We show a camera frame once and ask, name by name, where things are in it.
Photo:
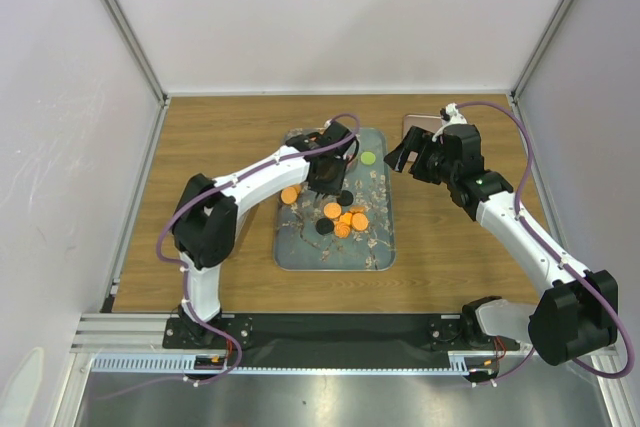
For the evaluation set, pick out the plain orange round cookie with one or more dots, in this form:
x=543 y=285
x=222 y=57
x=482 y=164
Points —
x=296 y=189

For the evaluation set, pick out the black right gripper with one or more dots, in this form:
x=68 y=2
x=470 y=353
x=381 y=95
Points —
x=417 y=139

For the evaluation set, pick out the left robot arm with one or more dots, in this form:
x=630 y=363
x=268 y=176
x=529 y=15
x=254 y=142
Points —
x=202 y=232

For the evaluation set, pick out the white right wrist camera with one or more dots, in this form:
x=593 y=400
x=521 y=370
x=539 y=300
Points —
x=451 y=115

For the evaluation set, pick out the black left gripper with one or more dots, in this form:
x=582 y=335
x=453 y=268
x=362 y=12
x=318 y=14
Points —
x=334 y=186

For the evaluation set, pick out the green round cookie right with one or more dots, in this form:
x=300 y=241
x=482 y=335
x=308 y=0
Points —
x=368 y=158

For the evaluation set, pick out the orange flower cookie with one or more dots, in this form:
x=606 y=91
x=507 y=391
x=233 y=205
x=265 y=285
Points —
x=345 y=218

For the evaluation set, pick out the orange embossed biscuit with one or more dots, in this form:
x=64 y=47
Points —
x=332 y=210
x=288 y=196

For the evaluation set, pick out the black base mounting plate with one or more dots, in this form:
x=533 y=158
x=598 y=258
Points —
x=366 y=339

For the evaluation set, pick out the rose gold tin lid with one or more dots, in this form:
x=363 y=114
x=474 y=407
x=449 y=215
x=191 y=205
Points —
x=431 y=123

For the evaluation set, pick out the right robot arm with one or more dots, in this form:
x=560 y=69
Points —
x=574 y=314

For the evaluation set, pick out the blue floral serving tray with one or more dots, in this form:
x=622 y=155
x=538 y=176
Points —
x=352 y=231

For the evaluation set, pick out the orange sandwich biscuit right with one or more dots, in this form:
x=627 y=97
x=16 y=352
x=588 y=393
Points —
x=359 y=221

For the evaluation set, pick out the white slotted cable duct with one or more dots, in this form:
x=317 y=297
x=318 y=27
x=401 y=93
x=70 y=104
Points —
x=209 y=365

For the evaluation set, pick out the orange embossed biscuit left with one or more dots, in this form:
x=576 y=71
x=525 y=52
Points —
x=288 y=196

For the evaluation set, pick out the black sandwich cookie upper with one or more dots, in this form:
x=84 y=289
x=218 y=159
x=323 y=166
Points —
x=345 y=198

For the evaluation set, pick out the orange swirl cookie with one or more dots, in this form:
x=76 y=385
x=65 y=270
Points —
x=342 y=230

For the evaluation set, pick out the black sandwich cookie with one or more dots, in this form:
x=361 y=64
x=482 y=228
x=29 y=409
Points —
x=345 y=198
x=324 y=226

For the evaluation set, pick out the black sandwich cookie lower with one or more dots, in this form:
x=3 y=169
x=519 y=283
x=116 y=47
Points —
x=324 y=226

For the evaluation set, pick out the orange embossed biscuit centre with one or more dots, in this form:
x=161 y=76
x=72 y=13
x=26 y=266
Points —
x=332 y=210

